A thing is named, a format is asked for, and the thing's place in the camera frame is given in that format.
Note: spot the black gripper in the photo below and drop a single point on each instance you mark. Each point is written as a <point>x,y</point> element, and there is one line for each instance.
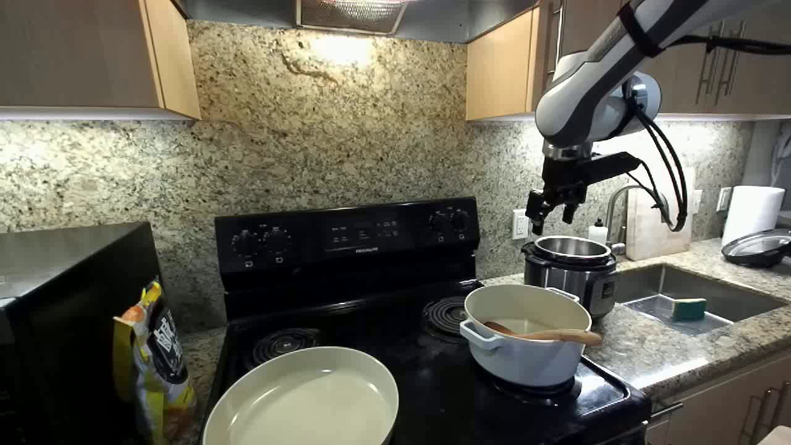
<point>565,176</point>

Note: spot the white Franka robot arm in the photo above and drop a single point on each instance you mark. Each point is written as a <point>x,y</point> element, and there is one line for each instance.
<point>576,89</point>

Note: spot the white soap dispenser bottle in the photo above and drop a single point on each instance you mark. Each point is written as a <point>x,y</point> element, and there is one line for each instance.
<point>597,234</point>

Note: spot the silver pressure cooker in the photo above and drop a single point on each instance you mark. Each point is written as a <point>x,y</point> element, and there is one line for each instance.
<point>572,267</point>

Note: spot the curved steel faucet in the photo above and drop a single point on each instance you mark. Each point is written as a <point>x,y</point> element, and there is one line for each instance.
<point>613,212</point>

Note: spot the pale cutting board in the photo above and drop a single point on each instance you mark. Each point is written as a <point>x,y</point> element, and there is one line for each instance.
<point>650,238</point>

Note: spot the grey sink tray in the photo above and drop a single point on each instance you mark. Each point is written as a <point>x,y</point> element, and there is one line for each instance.
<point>650,307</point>

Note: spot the green yellow sponge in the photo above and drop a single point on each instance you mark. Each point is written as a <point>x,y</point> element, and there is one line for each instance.
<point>687,310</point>

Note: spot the steel kitchen sink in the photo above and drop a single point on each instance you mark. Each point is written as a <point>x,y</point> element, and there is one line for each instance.
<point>724,288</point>

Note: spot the white paper towel roll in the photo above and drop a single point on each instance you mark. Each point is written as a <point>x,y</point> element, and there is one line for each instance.
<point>753,214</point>

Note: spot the black pressure cooker lid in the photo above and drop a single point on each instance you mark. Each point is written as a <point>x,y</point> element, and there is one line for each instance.
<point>757,249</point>

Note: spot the black electric stove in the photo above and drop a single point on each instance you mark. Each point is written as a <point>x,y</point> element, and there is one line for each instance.
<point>346,238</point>

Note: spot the wooden base cabinet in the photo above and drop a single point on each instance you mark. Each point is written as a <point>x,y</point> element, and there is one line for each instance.
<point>717,404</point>

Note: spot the steel range hood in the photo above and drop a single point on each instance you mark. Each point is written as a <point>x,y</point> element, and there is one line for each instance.
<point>249,9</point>

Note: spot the yellow black snack bag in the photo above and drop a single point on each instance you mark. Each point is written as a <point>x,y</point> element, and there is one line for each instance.
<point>157,371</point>

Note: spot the black microwave oven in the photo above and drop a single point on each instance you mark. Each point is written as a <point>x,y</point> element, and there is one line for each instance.
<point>64,329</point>

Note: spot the white wall outlet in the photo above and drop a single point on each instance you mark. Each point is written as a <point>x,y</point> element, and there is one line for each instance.
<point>722,199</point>
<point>519,223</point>

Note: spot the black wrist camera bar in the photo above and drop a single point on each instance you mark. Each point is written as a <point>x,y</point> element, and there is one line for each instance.
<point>613,165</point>

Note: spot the wooden wall cabinet above microwave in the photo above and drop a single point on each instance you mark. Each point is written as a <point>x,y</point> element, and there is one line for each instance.
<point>83,51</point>

